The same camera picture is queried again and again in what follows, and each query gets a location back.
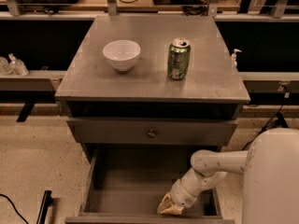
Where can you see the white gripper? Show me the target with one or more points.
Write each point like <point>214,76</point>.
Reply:
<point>181,193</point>

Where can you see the grey drawer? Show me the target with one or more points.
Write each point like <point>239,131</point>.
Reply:
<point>200,132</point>
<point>126,183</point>

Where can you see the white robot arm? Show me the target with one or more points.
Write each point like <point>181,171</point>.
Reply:
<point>270,168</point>

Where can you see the grey top drawer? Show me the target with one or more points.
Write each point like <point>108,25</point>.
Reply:
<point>200,132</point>

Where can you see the grey drawer cabinet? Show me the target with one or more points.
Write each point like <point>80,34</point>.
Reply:
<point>212,88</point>

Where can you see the black bar on floor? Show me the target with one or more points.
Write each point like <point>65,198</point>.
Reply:
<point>45,204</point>

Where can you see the black stand leg right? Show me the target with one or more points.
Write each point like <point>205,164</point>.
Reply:
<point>281,121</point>

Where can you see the green soda can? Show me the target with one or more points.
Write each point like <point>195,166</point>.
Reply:
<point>178,58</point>

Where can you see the white pump bottle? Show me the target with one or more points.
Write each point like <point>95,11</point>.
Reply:
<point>234,56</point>

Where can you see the white ceramic bowl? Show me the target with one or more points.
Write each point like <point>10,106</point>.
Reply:
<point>122,54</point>

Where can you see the clear bottle on ledge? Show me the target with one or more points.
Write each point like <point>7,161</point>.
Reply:
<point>18,67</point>

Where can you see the clear container at edge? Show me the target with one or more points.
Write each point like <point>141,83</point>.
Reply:
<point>4,66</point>

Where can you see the black bracket leg left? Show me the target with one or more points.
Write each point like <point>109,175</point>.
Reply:
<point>25,111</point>

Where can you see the black coiled cable shelf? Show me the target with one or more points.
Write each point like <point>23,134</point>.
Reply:
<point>194,7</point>

